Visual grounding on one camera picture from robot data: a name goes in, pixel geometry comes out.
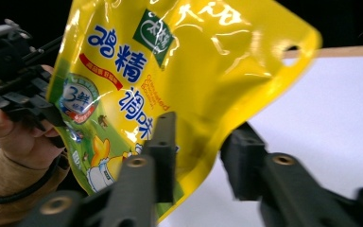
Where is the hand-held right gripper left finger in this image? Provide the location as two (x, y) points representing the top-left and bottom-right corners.
(143, 111), (178, 204)

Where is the black cable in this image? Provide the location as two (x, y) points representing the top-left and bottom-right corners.
(0, 154), (62, 205)

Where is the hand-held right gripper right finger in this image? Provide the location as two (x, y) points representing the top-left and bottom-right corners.
(219, 121), (268, 201)

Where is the yellow spouted pouch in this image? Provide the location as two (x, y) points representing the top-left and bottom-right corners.
(45, 0), (323, 223)

